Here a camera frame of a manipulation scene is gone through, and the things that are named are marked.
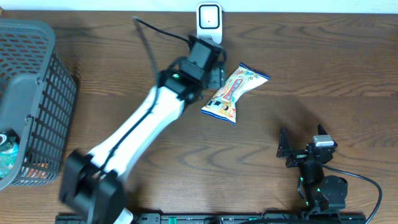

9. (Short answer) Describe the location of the large yellow snack bag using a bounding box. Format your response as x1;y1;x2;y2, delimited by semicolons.
201;62;270;125

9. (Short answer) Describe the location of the grey plastic basket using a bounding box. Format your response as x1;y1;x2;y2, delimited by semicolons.
1;19;78;189

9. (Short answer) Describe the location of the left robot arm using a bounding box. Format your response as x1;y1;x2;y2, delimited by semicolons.
59;35;226;223

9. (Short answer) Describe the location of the green packet in basket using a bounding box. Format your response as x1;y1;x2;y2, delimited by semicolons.
0;132;19;179

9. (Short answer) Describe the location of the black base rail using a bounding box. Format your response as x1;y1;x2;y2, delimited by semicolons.
55;212;368;224

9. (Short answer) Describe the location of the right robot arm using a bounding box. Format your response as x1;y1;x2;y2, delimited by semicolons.
276;124;348;219

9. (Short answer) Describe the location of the white barcode scanner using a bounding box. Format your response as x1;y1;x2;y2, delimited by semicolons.
196;2;223;44

